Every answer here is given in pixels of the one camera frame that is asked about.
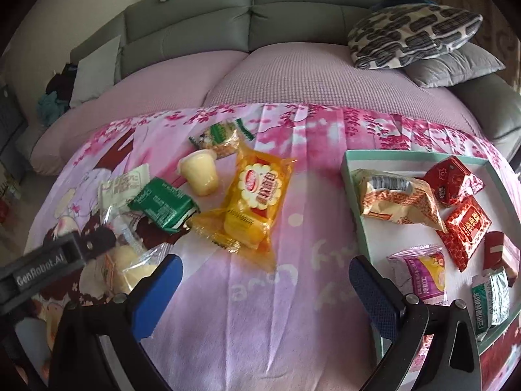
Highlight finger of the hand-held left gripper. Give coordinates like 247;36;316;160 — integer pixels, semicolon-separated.
81;228;117;253

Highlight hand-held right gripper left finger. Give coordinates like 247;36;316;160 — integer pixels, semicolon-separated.
49;253;184;391

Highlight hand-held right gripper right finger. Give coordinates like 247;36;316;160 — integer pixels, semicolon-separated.
349;254;483;391

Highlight clear cake packet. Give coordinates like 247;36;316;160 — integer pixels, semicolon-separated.
95;228;176;294

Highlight pink snack packet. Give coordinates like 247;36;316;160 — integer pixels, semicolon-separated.
387;245;449;306

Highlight white snack packet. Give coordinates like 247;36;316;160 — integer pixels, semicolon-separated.
98;163;151;223

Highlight dark green snack packet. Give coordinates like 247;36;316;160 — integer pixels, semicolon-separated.
127;177;201;232

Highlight teal cardboard tray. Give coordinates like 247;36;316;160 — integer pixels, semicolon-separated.
340;150;521;355

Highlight small yellow cake packet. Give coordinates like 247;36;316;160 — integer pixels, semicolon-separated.
186;208;273;255

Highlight cream orange snack packet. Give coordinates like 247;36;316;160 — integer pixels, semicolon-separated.
352;168;447;234

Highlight silver green snack packet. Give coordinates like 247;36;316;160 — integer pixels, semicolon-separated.
471;267;511;343

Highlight yellow pudding cup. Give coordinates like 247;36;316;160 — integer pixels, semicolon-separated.
178;149;220;196

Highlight dark red snack box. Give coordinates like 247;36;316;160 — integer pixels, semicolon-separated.
482;230;521;282

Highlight puffy red snack packet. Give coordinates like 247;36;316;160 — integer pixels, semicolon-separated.
421;156;486;207

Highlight large yellow snack packet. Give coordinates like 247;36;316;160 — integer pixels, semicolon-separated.
222;140;294;271

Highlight green rice cracker packet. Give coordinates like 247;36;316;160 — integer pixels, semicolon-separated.
189;118;255;159

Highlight pink printed blanket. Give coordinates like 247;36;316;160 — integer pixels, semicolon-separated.
0;104;521;391

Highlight teal cloth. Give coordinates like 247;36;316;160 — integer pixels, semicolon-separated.
37;92;71;127

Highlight dark clothes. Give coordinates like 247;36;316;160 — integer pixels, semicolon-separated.
46;63;79;102

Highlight white cushion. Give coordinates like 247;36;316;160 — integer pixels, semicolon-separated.
69;35;123;109

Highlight grey green sofa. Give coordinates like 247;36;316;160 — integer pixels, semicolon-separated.
69;0;521;159

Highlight pink waffle sofa cover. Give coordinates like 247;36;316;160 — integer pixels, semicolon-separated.
30;43;485;176

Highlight grey pillow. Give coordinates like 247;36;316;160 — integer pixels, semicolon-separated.
404;43;506;89

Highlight black white patterned pillow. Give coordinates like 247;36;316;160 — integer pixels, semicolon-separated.
347;3;484;70

